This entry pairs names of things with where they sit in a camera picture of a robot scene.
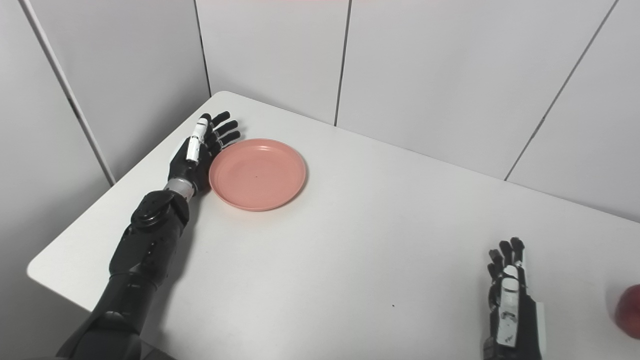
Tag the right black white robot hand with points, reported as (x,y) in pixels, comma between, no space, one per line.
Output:
(520,320)

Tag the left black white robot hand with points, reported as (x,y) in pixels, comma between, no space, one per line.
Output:
(187,167)

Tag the pink round plate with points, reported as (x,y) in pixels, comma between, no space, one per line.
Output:
(257,175)

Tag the red apple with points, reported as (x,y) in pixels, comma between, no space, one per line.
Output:
(629,312)

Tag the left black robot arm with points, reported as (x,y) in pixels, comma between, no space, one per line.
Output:
(142,250)

